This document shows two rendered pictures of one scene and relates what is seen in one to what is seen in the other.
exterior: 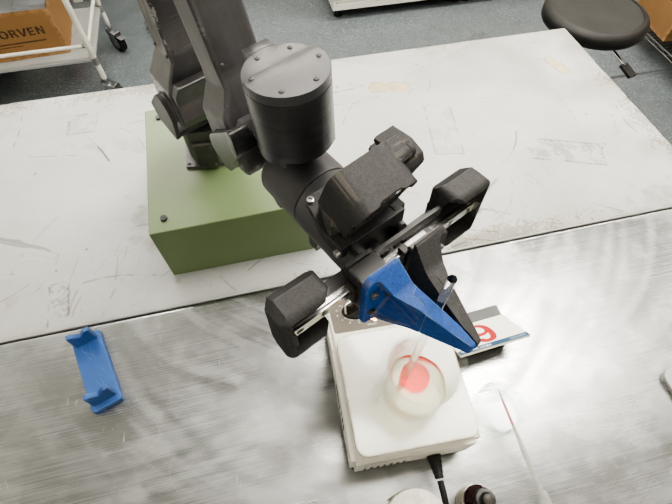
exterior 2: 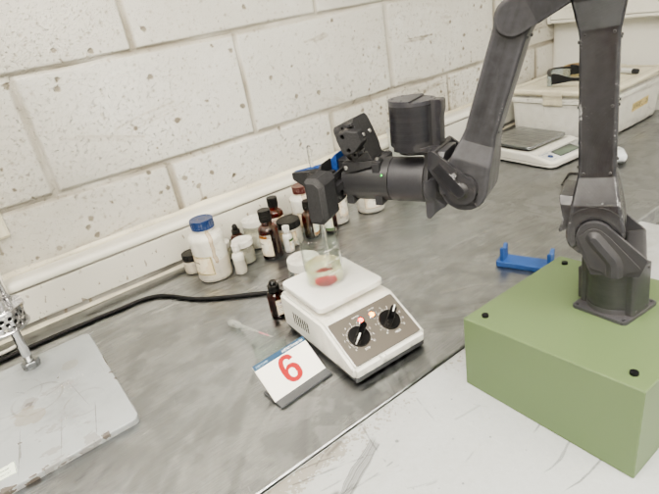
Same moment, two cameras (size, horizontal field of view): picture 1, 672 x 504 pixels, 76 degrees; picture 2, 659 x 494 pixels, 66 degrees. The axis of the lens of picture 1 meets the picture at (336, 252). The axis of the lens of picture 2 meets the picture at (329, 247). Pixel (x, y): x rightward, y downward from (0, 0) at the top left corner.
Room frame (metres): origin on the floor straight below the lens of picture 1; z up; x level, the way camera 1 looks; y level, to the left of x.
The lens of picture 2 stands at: (0.78, -0.29, 1.38)
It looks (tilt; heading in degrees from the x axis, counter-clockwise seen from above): 26 degrees down; 161
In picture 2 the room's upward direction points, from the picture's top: 10 degrees counter-clockwise
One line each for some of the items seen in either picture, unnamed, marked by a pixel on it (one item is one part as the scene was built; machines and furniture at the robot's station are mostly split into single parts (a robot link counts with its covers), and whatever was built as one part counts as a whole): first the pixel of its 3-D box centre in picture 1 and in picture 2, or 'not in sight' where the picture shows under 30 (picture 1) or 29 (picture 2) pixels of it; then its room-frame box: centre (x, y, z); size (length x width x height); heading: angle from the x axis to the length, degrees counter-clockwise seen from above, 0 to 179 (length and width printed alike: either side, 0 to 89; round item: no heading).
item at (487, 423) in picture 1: (498, 407); (269, 345); (0.12, -0.19, 0.91); 0.06 x 0.06 x 0.02
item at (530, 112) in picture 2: not in sight; (584, 101); (-0.41, 1.02, 0.97); 0.37 x 0.31 x 0.14; 105
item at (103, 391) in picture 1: (92, 366); (527, 257); (0.16, 0.28, 0.92); 0.10 x 0.03 x 0.04; 32
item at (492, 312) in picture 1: (479, 329); (292, 370); (0.21, -0.18, 0.92); 0.09 x 0.06 x 0.04; 107
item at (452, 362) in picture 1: (420, 380); (320, 258); (0.11, -0.08, 1.03); 0.07 x 0.06 x 0.08; 106
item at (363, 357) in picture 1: (404, 384); (330, 282); (0.12, -0.07, 0.98); 0.12 x 0.12 x 0.01; 11
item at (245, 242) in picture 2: not in sight; (244, 250); (-0.22, -0.14, 0.93); 0.05 x 0.05 x 0.05
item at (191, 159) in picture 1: (205, 133); (612, 281); (0.42, 0.17, 1.04); 0.07 x 0.07 x 0.06; 9
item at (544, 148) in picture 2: not in sight; (532, 145); (-0.31, 0.73, 0.92); 0.26 x 0.19 x 0.05; 10
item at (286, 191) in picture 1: (298, 174); (420, 179); (0.24, 0.03, 1.16); 0.07 x 0.06 x 0.09; 39
